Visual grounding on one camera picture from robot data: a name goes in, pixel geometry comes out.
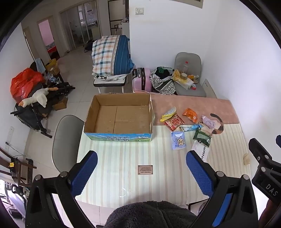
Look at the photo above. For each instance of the brown sewn label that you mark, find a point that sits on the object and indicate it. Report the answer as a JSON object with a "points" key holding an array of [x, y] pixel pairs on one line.
{"points": [[145, 169]]}

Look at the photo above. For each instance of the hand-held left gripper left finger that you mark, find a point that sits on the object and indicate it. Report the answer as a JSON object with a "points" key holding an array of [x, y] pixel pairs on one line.
{"points": [[84, 173]]}

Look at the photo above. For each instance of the blue tube packet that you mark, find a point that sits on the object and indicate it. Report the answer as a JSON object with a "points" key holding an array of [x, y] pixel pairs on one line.
{"points": [[191, 127]]}

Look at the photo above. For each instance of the white goose plush toy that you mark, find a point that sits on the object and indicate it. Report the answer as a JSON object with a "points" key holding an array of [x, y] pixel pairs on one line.
{"points": [[38, 96]]}

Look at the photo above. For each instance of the red plastic bag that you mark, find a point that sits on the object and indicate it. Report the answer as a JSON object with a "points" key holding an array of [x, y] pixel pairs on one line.
{"points": [[24, 83]]}

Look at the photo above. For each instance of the blue tissue packet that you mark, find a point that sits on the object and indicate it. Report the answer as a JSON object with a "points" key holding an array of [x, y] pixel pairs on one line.
{"points": [[178, 140]]}

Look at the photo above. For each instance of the dark fleece clothing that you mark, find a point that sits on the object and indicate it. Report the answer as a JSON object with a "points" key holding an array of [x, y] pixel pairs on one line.
{"points": [[151, 216]]}

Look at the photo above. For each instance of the light blue cloth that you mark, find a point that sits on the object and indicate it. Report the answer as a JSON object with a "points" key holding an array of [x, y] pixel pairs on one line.
{"points": [[40, 64]]}

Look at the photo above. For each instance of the green packet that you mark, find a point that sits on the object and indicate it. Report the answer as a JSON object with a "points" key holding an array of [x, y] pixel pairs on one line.
{"points": [[202, 137]]}

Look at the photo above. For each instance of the white leaning panel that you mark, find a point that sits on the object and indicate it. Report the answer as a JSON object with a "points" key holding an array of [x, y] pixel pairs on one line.
{"points": [[209, 88]]}

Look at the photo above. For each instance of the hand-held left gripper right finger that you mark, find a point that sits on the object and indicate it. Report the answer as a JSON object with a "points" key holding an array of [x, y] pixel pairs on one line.
{"points": [[199, 173]]}

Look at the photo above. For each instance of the red snack packet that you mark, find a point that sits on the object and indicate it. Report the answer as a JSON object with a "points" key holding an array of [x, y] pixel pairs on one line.
{"points": [[174, 122]]}

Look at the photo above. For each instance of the clear plastic bottle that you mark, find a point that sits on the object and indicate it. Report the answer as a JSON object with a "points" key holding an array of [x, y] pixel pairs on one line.
{"points": [[185, 68]]}

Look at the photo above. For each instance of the brown cardboard box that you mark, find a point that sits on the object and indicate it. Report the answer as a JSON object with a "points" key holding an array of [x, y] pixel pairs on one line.
{"points": [[61, 104]]}

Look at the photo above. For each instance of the brown tape roll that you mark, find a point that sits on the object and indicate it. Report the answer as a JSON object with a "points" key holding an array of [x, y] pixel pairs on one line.
{"points": [[183, 76]]}

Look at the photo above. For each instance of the white tissue box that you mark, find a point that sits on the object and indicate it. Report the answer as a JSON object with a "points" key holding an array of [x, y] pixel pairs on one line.
{"points": [[185, 83]]}

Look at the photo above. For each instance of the yellow cardboard box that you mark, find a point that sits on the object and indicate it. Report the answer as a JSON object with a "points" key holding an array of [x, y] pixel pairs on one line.
{"points": [[52, 66]]}

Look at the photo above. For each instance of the small red box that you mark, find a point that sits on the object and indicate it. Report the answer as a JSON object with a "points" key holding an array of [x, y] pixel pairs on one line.
{"points": [[193, 87]]}

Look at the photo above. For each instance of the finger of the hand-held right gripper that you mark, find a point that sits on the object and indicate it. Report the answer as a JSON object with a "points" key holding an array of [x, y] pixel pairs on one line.
{"points": [[259, 151], [278, 139]]}

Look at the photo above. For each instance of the black white patterned bag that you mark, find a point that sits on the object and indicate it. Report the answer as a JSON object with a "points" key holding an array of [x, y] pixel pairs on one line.
{"points": [[162, 85]]}

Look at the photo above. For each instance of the white patterned folded cloth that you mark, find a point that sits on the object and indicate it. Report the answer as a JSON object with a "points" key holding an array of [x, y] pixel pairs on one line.
{"points": [[109, 77]]}

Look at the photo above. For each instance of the dark wooden rack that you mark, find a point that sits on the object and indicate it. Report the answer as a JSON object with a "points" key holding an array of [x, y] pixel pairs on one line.
{"points": [[22, 168]]}

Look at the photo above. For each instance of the black folded stroller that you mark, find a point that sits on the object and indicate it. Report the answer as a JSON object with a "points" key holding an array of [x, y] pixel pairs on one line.
{"points": [[28, 116]]}

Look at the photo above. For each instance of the orange snack packet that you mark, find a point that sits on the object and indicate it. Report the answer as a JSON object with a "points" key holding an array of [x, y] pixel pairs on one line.
{"points": [[190, 114]]}

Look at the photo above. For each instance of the purple cloth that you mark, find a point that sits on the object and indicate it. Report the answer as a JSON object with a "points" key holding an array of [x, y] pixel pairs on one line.
{"points": [[208, 121]]}

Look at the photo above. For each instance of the glass sliding door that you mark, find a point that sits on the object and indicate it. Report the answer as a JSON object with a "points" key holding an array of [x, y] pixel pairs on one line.
{"points": [[76, 28]]}

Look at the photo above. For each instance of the grey round-backed chair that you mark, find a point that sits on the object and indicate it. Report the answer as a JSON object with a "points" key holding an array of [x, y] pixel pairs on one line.
{"points": [[65, 140]]}

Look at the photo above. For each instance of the clear plastic packet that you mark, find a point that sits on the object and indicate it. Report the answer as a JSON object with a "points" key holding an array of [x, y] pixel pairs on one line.
{"points": [[168, 114]]}

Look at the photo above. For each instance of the grey cushioned chair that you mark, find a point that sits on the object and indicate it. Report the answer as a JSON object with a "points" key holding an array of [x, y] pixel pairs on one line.
{"points": [[188, 59]]}

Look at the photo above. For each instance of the folded plaid blue quilt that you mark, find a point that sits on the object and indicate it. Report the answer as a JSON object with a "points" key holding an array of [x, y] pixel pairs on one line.
{"points": [[107, 54]]}

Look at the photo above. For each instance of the pink suitcase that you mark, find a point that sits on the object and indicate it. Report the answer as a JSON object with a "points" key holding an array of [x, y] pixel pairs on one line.
{"points": [[143, 81]]}

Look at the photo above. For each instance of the yellow plastic bag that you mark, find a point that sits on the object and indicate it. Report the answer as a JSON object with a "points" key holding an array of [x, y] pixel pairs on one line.
{"points": [[176, 74]]}

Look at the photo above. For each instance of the white folding bench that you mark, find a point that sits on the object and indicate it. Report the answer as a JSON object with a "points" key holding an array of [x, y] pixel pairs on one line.
{"points": [[109, 83]]}

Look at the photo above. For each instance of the white lettered packet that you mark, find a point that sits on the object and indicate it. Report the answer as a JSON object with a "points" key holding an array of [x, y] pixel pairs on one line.
{"points": [[200, 151]]}

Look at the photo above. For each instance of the white wall switch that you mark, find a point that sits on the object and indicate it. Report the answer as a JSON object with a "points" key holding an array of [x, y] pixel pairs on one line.
{"points": [[139, 11]]}

